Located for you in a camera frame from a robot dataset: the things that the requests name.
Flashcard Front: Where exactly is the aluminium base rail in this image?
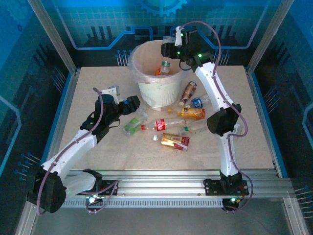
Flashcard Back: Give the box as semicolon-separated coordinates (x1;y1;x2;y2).
66;169;294;199

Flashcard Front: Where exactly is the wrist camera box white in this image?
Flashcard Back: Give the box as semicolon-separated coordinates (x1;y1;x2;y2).
174;26;184;47
101;85;122;105

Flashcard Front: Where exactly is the aluminium frame post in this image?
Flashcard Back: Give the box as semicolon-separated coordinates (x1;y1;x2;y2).
246;0;295;71
26;0;79;74

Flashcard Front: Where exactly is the aluminium side rail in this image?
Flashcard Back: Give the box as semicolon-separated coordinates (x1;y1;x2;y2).
16;68;81;235
244;66;311;235

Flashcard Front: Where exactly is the red yellow label tea bottle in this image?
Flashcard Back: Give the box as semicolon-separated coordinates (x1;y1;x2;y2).
153;133;191;152

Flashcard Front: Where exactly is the red label cola bottle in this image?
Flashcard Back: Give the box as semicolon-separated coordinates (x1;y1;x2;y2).
140;117;188;132

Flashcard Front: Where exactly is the grey slotted cable duct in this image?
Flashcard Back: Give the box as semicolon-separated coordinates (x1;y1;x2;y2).
61;198;227;209

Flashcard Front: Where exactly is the brown label drink bottle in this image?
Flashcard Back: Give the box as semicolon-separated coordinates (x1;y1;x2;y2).
179;81;198;106

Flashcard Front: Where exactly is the green label clear bottle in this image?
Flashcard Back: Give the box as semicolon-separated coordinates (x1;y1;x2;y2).
123;117;145;138

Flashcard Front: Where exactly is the clear plastic bin liner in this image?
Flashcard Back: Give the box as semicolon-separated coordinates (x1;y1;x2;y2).
127;41;189;85

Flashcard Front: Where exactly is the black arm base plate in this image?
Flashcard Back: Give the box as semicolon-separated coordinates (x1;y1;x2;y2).
203;178;249;196
92;179;120;196

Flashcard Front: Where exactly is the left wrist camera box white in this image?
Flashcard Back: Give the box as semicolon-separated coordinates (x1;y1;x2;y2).
101;85;122;105

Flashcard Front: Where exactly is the clear bottle bluish cap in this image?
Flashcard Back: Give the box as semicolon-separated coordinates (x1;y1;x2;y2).
162;35;177;45

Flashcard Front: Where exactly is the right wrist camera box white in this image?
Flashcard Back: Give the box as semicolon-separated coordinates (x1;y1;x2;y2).
174;26;184;47

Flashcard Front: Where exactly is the white ribbed plastic bin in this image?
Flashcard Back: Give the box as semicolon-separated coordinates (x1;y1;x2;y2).
128;40;188;111

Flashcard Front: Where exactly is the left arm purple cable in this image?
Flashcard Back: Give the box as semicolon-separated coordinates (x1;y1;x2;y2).
36;87;120;216

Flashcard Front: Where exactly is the orange juice bottle orange cap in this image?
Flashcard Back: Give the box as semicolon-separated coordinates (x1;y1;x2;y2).
168;107;206;120

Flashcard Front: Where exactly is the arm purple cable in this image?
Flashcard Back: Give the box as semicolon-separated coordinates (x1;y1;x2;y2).
36;87;120;216
179;21;255;213

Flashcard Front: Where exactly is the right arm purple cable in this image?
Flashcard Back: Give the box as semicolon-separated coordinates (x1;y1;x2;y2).
179;21;255;213

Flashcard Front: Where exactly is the blue table edge strip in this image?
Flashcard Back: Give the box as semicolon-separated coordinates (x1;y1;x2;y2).
250;72;289;178
39;72;74;169

